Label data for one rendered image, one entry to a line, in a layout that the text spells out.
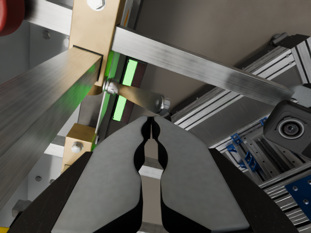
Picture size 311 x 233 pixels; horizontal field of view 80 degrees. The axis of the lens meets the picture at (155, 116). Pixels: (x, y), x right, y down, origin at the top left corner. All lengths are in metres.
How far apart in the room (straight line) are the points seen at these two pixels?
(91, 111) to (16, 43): 0.22
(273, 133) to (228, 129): 0.95
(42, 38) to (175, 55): 0.38
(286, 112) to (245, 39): 1.03
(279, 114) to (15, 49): 0.52
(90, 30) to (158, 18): 0.88
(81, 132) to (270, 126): 0.32
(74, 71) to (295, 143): 0.23
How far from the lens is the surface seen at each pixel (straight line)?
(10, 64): 0.54
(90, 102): 0.49
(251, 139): 1.08
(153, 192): 1.82
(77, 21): 0.26
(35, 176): 0.85
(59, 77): 0.17
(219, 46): 1.20
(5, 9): 0.25
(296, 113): 0.24
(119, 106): 0.47
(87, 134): 0.40
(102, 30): 0.25
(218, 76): 0.29
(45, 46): 0.57
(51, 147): 0.43
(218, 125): 1.15
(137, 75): 0.44
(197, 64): 0.27
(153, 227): 0.65
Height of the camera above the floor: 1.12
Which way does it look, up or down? 60 degrees down
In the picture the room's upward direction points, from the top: 177 degrees clockwise
